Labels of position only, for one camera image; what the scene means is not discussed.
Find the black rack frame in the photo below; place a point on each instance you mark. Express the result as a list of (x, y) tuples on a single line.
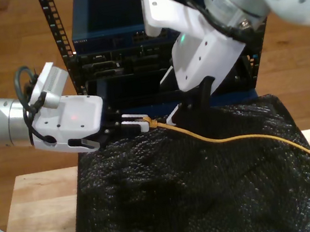
[(52, 26)]

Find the blue base panel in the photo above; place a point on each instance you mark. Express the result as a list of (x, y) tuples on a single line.
[(237, 97)]

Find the black rack server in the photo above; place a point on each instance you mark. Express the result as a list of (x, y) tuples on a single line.
[(124, 65)]

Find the blue network switch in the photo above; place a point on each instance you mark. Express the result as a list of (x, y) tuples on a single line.
[(104, 12)]

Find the black bubble wrap mat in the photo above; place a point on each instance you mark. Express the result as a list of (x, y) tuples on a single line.
[(185, 204)]

